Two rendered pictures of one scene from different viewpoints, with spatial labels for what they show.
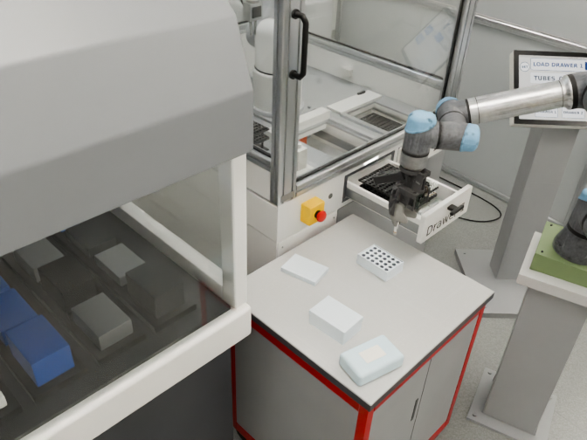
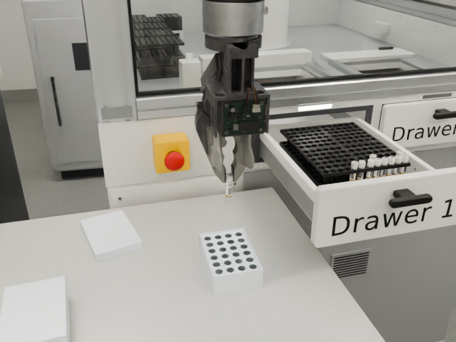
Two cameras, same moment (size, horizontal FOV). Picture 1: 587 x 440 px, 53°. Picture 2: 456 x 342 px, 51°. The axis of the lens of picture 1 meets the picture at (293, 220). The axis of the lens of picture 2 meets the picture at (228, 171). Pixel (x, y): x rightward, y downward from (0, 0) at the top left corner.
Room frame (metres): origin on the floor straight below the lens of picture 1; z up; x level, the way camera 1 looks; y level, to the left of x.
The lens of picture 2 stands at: (0.91, -0.63, 1.29)
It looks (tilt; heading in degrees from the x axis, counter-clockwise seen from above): 27 degrees down; 32
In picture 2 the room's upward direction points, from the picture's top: straight up
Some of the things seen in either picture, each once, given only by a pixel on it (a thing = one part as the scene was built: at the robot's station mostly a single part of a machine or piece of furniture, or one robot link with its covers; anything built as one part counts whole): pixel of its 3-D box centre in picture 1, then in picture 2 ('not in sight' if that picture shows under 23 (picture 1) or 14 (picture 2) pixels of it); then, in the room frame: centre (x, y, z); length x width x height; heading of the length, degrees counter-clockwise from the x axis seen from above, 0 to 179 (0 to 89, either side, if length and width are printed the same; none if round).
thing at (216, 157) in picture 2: (400, 216); (218, 158); (1.41, -0.31, 1.01); 0.06 x 0.03 x 0.09; 45
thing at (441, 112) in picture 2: not in sight; (444, 113); (2.07, -0.51, 0.91); 0.07 x 0.04 x 0.01; 137
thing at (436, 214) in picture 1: (445, 213); (393, 205); (1.64, -0.51, 0.87); 0.29 x 0.02 x 0.11; 137
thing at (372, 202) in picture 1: (395, 190); (336, 159); (1.78, -0.36, 0.86); 0.40 x 0.26 x 0.06; 47
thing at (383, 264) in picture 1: (379, 262); (229, 259); (1.47, -0.29, 0.78); 0.12 x 0.08 x 0.04; 45
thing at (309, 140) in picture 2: (397, 190); (338, 159); (1.78, -0.37, 0.87); 0.22 x 0.18 x 0.06; 47
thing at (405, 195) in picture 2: (453, 209); (406, 197); (1.62, -0.53, 0.91); 0.07 x 0.04 x 0.01; 137
